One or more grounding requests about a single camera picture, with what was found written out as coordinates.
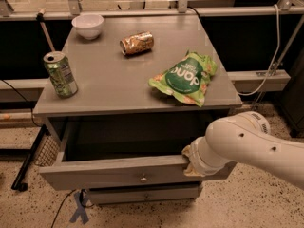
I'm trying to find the grey top drawer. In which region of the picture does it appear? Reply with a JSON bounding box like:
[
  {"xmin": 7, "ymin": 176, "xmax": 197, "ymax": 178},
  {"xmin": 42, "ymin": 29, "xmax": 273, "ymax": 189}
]
[{"xmin": 38, "ymin": 119, "xmax": 238, "ymax": 192}]

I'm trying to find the grey drawer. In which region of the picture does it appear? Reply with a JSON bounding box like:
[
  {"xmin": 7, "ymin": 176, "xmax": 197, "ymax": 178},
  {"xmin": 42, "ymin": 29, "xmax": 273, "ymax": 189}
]
[
  {"xmin": 87, "ymin": 182, "xmax": 202, "ymax": 204},
  {"xmin": 38, "ymin": 119, "xmax": 238, "ymax": 192}
]

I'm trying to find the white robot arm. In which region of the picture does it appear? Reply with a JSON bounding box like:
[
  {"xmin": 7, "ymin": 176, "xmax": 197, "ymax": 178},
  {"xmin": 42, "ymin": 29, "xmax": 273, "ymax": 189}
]
[{"xmin": 182, "ymin": 111, "xmax": 304, "ymax": 189}]

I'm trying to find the grey bottom drawer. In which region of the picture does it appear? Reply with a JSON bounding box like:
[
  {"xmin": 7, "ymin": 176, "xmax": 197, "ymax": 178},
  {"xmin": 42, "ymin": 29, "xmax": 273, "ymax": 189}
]
[{"xmin": 87, "ymin": 182, "xmax": 202, "ymax": 204}]

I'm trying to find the grey drawer cabinet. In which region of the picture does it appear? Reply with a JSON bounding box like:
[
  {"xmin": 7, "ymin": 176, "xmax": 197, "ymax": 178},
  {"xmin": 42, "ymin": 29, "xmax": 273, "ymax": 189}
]
[{"xmin": 32, "ymin": 14, "xmax": 244, "ymax": 206}]

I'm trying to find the green chip bag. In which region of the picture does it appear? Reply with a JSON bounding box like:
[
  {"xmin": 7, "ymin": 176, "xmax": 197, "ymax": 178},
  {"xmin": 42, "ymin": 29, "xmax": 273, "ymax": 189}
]
[{"xmin": 148, "ymin": 51, "xmax": 218, "ymax": 107}]

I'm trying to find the grey tape cross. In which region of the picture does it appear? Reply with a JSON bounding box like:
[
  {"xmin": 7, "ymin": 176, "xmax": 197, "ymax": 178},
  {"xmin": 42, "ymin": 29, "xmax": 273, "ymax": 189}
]
[{"xmin": 70, "ymin": 192, "xmax": 89, "ymax": 224}]

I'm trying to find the crushed orange soda can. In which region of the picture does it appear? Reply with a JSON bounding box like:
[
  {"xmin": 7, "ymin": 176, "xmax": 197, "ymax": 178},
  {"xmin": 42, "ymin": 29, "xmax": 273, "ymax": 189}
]
[{"xmin": 120, "ymin": 31, "xmax": 154, "ymax": 55}]

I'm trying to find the green soda can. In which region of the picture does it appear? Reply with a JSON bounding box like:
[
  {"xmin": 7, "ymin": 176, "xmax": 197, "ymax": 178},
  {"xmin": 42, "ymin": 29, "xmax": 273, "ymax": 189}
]
[{"xmin": 44, "ymin": 51, "xmax": 78, "ymax": 98}]

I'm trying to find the black floor stand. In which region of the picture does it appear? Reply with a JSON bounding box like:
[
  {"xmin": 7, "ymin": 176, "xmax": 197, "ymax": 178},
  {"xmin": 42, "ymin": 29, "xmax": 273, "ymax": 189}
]
[{"xmin": 11, "ymin": 125, "xmax": 47, "ymax": 192}]

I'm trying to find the white ceramic bowl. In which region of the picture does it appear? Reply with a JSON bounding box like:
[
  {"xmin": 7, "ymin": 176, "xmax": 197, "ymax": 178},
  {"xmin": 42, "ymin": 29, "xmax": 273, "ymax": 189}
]
[{"xmin": 71, "ymin": 14, "xmax": 104, "ymax": 40}]

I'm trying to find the wooden stick with black tip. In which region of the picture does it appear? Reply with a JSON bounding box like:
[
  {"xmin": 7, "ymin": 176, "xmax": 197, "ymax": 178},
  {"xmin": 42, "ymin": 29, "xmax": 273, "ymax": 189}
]
[{"xmin": 36, "ymin": 8, "xmax": 56, "ymax": 51}]

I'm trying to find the white hanging cable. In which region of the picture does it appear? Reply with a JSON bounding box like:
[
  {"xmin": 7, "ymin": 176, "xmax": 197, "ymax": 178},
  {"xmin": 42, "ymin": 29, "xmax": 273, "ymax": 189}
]
[{"xmin": 237, "ymin": 3, "xmax": 282, "ymax": 97}]

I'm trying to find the black floor cable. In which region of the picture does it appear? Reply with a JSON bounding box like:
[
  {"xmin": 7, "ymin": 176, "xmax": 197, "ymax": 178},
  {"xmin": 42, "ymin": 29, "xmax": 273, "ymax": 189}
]
[{"xmin": 50, "ymin": 188, "xmax": 88, "ymax": 228}]

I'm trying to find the wire mesh basket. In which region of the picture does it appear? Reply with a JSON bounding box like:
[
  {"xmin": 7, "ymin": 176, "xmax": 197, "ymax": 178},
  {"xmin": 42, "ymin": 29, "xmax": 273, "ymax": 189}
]
[{"xmin": 34, "ymin": 136, "xmax": 59, "ymax": 167}]

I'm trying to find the metal railing frame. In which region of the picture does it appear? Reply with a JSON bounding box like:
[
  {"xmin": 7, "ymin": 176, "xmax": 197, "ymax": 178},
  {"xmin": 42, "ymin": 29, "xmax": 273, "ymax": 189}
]
[{"xmin": 0, "ymin": 0, "xmax": 304, "ymax": 20}]

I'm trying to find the black cable on left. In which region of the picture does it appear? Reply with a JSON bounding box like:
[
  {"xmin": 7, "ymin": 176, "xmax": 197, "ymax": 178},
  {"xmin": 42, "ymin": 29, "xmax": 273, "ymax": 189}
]
[{"xmin": 0, "ymin": 79, "xmax": 41, "ymax": 127}]

